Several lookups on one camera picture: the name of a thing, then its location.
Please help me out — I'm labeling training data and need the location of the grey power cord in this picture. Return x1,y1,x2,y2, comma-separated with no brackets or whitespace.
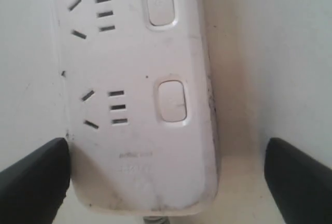
142,216,171,224

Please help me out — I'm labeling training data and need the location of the white five-outlet power strip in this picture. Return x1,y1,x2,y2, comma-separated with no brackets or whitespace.
54,0,219,216

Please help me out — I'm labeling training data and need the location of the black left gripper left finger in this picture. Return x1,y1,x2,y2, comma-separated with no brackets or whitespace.
1,138,71,223

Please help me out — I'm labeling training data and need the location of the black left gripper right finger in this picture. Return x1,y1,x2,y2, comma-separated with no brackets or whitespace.
264,137,331,223

